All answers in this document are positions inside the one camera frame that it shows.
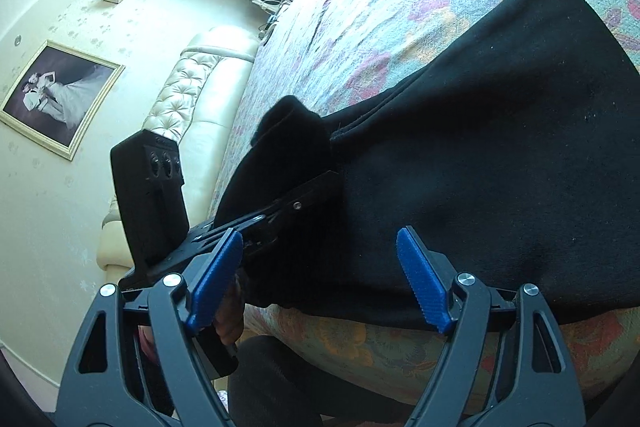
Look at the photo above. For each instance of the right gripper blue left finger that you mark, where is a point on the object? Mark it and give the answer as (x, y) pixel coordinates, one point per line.
(208, 284)

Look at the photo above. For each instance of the framed wedding photo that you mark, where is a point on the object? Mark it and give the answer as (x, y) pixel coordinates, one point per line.
(56, 96)

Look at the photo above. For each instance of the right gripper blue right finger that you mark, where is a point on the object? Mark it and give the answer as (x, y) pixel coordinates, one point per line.
(432, 291)

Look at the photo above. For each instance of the cream tufted headboard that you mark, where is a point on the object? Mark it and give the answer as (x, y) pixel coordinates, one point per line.
(197, 105)

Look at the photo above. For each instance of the floral bedspread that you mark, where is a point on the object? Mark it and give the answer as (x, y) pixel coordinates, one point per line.
(335, 53)

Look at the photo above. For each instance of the black pants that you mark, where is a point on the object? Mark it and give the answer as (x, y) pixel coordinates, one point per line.
(515, 153)

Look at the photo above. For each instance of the left hand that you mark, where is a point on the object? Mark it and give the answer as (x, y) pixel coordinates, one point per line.
(229, 321)

